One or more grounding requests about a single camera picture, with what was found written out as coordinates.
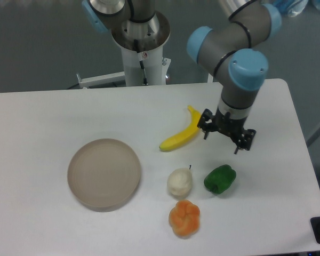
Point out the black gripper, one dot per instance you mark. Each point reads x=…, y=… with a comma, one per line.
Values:
x=224, y=124

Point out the yellow banana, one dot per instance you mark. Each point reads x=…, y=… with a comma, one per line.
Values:
x=185, y=136

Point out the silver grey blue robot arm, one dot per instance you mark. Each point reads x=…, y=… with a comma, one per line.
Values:
x=227, y=55

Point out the white right base leg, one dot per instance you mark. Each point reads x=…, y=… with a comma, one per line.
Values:
x=210, y=78

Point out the white base leg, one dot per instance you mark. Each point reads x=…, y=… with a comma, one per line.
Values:
x=210, y=78
x=101, y=81

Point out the green bell pepper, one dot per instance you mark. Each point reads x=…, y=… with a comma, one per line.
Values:
x=220, y=179

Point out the white pear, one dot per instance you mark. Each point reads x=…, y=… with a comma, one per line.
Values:
x=180, y=182

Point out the orange knotted bread roll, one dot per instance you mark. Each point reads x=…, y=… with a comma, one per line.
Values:
x=184, y=218

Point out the white left base leg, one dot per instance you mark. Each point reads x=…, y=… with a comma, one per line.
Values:
x=101, y=81

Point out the clear bag with blue items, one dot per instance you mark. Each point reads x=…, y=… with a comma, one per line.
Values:
x=290, y=8

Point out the beige round plate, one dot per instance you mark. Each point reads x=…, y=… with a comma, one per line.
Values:
x=104, y=174

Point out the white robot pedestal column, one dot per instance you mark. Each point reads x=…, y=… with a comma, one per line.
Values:
x=141, y=46

